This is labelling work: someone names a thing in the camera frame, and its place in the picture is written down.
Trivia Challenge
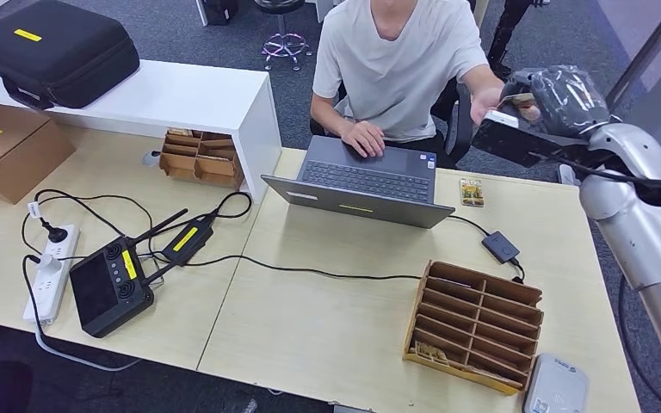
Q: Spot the person's left hand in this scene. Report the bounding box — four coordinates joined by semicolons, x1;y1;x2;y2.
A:
470;85;505;127

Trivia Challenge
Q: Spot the person's right hand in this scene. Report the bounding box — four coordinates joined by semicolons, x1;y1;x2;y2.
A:
340;120;387;159

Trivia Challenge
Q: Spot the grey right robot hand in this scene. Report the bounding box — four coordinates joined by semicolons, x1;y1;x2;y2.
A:
501;64;611;138

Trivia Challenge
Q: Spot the patterned key card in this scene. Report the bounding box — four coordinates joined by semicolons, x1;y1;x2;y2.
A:
459;177;486;208

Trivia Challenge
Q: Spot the cardboard card organizer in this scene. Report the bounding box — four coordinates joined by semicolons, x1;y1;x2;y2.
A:
403;260;545;397

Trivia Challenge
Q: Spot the person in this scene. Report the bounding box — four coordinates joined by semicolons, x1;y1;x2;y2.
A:
309;0;505;170

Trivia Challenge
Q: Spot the patterned card stack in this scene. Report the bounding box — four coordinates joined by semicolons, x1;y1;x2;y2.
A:
414;341;451;367

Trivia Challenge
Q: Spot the white card reader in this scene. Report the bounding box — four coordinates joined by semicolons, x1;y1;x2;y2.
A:
522;352;590;413

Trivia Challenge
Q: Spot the black office chair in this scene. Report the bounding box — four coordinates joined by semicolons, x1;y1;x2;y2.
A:
309;79;474;170

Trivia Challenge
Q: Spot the black humanoid robot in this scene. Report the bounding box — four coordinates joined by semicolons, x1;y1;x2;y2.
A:
487;0;551;81

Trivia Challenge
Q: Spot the grey laptop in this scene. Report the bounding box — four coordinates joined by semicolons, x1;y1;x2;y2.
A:
261;134;456;231

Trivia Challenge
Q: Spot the wooden desk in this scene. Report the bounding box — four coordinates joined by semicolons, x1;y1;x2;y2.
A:
470;0;491;29

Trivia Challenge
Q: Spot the chrome base stool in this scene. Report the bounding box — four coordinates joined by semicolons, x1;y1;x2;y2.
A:
253;0;312;71

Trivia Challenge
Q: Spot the black USB hub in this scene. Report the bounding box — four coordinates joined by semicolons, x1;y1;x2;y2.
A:
481;230;522;265

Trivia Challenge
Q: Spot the small cardboard divider tray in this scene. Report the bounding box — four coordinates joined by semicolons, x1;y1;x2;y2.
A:
158;127;246;191

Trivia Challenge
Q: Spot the black bag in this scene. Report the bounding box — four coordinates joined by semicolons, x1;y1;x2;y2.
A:
201;0;240;27

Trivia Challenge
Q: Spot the white desk shelf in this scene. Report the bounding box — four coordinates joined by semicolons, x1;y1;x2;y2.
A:
0;40;284;205

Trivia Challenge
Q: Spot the black power brick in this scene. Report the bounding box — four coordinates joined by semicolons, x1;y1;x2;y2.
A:
161;216;216;268

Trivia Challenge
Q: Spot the black remote controller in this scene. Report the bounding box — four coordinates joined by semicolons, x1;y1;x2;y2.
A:
68;207;190;340

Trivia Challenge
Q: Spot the black mains plug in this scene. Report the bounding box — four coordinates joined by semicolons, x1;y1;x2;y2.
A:
40;219;70;244

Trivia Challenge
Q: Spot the black carrying case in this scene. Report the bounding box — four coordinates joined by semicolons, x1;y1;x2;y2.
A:
0;0;141;110

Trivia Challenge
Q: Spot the white plug adapter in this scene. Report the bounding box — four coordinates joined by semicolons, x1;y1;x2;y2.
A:
34;253;64;274

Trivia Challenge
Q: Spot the white power strip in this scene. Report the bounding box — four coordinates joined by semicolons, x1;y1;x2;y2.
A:
22;224;81;326

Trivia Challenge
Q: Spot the brown cardboard box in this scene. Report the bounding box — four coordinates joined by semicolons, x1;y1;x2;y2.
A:
0;103;77;205

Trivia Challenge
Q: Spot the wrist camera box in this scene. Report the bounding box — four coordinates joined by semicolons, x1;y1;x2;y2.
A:
472;109;594;170

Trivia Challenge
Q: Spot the chrome stanchion post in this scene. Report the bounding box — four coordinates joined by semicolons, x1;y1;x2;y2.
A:
607;0;661;109

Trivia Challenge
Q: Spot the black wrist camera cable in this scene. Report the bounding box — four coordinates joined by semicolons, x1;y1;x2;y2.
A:
528;151;661;198

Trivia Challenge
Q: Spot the short black hub cable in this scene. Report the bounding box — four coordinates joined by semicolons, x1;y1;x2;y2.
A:
448;214;490;237

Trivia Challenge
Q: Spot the long black charger cable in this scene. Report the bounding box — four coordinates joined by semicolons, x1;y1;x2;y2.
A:
153;191;528;287

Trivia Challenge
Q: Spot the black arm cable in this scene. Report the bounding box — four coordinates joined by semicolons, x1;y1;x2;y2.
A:
617;276;661;413

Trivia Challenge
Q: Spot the black mains cable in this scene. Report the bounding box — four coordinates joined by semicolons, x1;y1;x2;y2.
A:
20;188;164;263

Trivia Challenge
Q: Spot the white power strip cord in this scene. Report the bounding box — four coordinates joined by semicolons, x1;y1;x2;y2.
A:
34;322;140;373

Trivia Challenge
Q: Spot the thin black cable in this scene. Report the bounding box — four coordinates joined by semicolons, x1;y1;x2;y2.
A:
21;255;44;329

